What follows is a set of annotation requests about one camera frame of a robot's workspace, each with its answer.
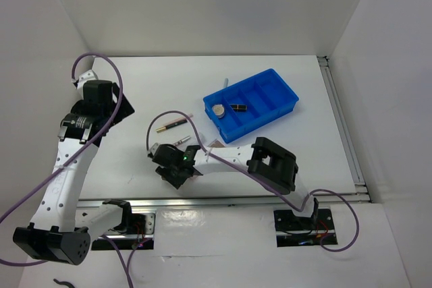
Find blue plastic organizer tray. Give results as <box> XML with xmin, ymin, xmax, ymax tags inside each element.
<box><xmin>203</xmin><ymin>69</ymin><xmax>299</xmax><ymax>144</ymax></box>

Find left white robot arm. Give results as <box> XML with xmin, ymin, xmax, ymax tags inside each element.
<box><xmin>13</xmin><ymin>70</ymin><xmax>134</xmax><ymax>265</ymax></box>

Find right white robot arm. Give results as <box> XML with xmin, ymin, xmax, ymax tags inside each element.
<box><xmin>148</xmin><ymin>137</ymin><xmax>319</xmax><ymax>230</ymax></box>

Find green gold makeup pen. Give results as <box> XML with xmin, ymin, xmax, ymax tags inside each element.
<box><xmin>156</xmin><ymin>118</ymin><xmax>188</xmax><ymax>133</ymax></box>

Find brown eyeshadow palette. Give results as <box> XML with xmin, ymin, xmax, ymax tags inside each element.
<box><xmin>209</xmin><ymin>140</ymin><xmax>225</xmax><ymax>148</ymax></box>

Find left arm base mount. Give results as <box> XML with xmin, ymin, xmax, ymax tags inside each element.
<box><xmin>89</xmin><ymin>208</ymin><xmax>156</xmax><ymax>252</ymax></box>

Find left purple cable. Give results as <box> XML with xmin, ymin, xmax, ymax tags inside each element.
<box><xmin>0</xmin><ymin>52</ymin><xmax>140</xmax><ymax>288</ymax></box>

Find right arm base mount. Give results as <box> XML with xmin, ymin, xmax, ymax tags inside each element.
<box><xmin>273</xmin><ymin>208</ymin><xmax>338</xmax><ymax>248</ymax></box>

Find aluminium front rail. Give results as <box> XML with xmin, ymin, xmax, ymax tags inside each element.
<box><xmin>78</xmin><ymin>193</ymin><xmax>371</xmax><ymax>208</ymax></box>

